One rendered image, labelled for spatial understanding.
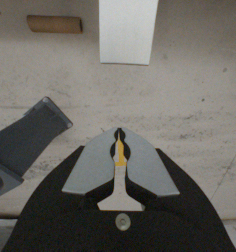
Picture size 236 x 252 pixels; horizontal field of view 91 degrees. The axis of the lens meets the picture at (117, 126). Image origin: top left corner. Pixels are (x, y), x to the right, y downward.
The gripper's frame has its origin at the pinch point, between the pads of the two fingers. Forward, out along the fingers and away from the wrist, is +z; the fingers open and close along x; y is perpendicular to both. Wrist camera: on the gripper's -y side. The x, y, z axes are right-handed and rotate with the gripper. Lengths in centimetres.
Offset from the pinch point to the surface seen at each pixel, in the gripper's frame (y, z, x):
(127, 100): 20, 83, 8
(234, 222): 211, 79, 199
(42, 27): -24, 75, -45
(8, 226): 215, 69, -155
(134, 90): 12, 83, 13
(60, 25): -25, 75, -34
